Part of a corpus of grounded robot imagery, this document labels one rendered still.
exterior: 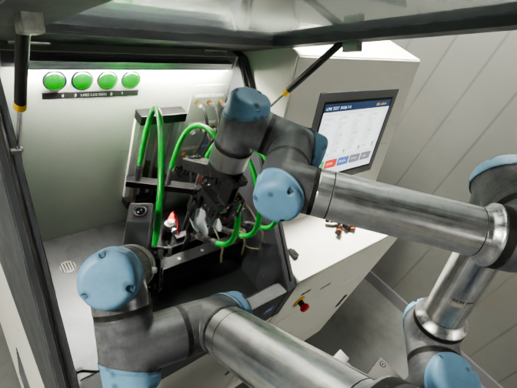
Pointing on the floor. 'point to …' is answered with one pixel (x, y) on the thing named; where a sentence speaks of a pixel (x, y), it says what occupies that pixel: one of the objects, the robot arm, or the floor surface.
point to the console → (326, 290)
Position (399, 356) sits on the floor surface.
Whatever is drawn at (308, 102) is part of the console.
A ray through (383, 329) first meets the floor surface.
